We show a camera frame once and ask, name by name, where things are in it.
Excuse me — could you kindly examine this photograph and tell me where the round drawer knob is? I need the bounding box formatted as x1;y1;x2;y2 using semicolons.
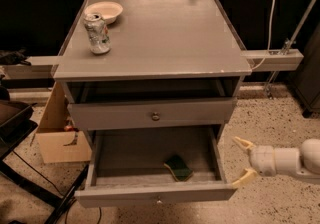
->
152;112;160;121

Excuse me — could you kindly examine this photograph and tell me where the open grey lower drawer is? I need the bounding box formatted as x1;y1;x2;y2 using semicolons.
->
75;126;235;208

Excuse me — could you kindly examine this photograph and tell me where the grey metal rail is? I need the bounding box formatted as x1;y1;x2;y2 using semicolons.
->
241;49;304;72

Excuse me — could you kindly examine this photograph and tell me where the white paper bowl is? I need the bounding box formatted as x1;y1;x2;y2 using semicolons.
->
84;1;123;24

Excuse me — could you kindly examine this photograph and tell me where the white cable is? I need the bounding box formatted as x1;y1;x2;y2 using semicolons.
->
251;0;278;71

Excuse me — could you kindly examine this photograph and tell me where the crushed silver soda can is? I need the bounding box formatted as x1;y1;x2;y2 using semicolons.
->
83;13;111;55

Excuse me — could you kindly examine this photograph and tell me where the closed grey upper drawer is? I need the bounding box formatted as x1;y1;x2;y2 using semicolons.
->
68;98;236;130

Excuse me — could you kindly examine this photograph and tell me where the green and yellow sponge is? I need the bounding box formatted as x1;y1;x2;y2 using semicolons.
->
164;155;193;182

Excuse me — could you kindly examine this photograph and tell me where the cardboard box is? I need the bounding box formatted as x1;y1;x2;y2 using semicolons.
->
35;83;92;163

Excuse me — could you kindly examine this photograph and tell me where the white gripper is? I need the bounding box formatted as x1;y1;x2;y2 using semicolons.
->
232;136;302;189

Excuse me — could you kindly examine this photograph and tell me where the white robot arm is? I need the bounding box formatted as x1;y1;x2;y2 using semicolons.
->
232;137;320;189

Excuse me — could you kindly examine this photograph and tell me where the grey drawer cabinet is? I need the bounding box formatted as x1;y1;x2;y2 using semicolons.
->
53;0;253;209

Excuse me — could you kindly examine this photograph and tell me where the black chair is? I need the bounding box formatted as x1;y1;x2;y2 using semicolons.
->
0;85;88;224

